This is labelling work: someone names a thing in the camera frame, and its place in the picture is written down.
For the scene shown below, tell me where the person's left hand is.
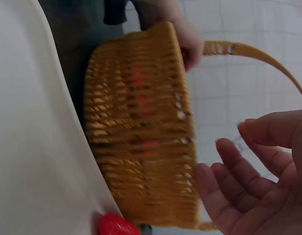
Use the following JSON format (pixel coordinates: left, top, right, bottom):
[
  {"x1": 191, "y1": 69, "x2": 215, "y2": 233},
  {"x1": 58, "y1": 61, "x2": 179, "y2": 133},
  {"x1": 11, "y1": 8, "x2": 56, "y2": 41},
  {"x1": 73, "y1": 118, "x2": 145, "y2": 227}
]
[{"x1": 175, "y1": 16, "x2": 205, "y2": 73}]

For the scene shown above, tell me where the red toy fruit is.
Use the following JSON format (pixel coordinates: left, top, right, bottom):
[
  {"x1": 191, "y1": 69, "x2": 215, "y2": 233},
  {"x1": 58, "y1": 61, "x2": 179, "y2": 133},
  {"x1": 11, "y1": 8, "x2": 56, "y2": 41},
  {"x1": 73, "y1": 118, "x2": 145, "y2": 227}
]
[{"x1": 98, "y1": 213, "x2": 142, "y2": 235}]

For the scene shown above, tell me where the person's body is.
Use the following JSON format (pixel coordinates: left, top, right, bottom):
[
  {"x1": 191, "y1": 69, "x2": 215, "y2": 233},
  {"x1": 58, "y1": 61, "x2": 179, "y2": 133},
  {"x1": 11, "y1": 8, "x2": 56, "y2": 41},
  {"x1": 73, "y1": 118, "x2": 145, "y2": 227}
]
[{"x1": 46, "y1": 0, "x2": 143, "y2": 123}]

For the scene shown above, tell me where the person's right hand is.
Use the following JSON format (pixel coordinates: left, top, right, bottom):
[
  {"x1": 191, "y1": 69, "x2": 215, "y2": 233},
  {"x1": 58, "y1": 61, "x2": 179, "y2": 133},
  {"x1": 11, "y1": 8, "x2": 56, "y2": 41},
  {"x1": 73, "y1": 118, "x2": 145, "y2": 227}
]
[{"x1": 195, "y1": 107, "x2": 302, "y2": 235}]

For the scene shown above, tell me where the person's left forearm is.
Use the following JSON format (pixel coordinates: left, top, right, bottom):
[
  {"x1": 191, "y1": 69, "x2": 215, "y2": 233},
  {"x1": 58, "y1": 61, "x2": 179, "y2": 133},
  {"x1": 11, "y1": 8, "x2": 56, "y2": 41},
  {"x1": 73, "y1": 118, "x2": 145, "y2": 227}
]
[{"x1": 138, "y1": 0, "x2": 191, "y2": 31}]

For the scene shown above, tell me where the yellow woven basket with handle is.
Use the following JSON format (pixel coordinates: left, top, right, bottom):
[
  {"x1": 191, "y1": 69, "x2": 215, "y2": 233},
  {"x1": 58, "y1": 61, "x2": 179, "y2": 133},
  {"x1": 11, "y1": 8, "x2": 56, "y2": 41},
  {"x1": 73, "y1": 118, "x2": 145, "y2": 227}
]
[{"x1": 83, "y1": 21, "x2": 302, "y2": 232}]

